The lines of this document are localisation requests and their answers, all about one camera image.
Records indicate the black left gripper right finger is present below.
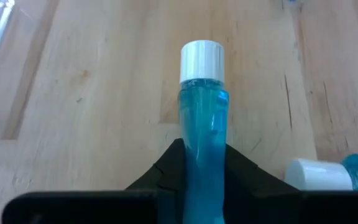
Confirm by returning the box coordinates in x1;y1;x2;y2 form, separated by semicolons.
223;142;358;224

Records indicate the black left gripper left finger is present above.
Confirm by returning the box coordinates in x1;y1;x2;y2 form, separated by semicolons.
1;138;188;224

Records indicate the teal mouthwash bottle white cap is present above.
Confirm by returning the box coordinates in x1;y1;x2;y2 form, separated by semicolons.
178;39;230;224
283;153;358;191

